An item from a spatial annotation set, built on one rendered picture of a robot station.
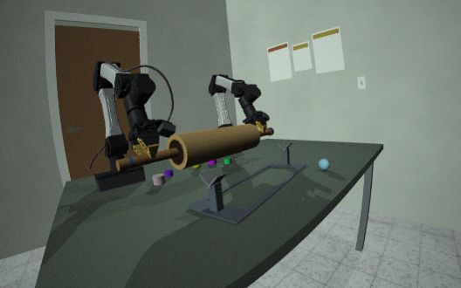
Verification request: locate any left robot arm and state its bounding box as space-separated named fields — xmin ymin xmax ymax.
xmin=209 ymin=75 xmax=261 ymax=127

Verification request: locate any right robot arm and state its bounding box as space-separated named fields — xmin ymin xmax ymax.
xmin=93 ymin=61 xmax=175 ymax=180

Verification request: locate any tan wooden bar with red band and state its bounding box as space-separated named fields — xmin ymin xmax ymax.
xmin=116 ymin=124 xmax=274 ymax=171

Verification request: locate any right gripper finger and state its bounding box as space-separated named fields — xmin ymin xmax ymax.
xmin=137 ymin=139 xmax=159 ymax=159
xmin=133 ymin=144 xmax=146 ymax=155

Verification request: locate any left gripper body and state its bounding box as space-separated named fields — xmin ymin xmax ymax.
xmin=243 ymin=105 xmax=267 ymax=126

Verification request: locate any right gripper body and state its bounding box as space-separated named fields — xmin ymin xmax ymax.
xmin=127 ymin=109 xmax=160 ymax=151

